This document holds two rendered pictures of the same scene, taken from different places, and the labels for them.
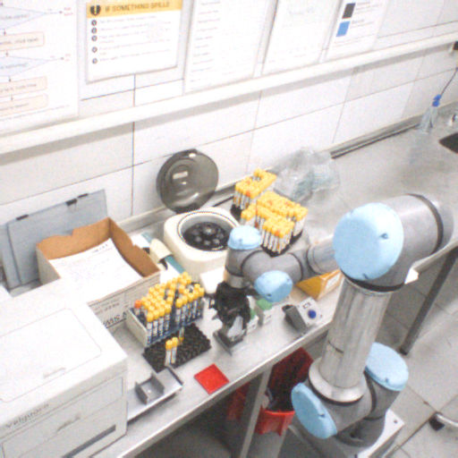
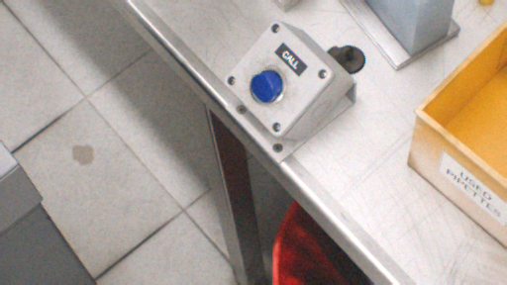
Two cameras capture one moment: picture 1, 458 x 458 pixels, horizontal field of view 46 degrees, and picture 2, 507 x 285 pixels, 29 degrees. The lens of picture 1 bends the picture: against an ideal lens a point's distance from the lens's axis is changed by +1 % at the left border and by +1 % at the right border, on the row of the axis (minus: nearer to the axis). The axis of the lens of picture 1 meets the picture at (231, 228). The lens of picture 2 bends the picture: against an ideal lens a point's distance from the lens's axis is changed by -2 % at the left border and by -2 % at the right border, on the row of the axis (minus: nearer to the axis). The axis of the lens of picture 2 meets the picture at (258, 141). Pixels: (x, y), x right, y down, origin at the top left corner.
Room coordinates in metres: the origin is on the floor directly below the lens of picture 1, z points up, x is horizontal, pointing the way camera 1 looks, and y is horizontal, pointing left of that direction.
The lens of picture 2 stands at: (1.18, -0.64, 1.63)
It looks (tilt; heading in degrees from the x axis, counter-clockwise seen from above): 65 degrees down; 103
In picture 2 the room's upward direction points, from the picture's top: 8 degrees counter-clockwise
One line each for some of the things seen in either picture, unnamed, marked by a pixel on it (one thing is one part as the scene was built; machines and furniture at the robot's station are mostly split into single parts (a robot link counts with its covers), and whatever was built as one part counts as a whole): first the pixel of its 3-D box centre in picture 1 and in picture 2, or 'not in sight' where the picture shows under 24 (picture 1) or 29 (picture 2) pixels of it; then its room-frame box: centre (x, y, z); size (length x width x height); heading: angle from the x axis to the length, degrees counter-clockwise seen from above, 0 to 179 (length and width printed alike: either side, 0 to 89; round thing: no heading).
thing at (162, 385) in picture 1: (141, 394); not in sight; (0.76, 0.15, 0.92); 0.21 x 0.07 x 0.05; 136
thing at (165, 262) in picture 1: (156, 262); not in sight; (1.22, 0.21, 0.92); 0.24 x 0.12 x 0.10; 46
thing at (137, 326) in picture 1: (166, 313); not in sight; (1.04, 0.14, 0.91); 0.20 x 0.10 x 0.07; 136
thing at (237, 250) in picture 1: (243, 250); not in sight; (0.99, -0.04, 1.23); 0.09 x 0.08 x 0.11; 39
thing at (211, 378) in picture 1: (211, 378); not in sight; (0.87, -0.02, 0.88); 0.07 x 0.07 x 0.01; 46
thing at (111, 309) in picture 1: (98, 275); not in sight; (1.10, 0.36, 0.95); 0.29 x 0.25 x 0.15; 46
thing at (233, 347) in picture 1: (230, 336); not in sight; (1.01, -0.05, 0.89); 0.09 x 0.05 x 0.04; 47
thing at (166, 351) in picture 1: (178, 337); not in sight; (0.94, 0.09, 0.93); 0.17 x 0.09 x 0.11; 136
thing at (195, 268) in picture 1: (208, 247); not in sight; (1.32, 0.06, 0.94); 0.30 x 0.24 x 0.12; 37
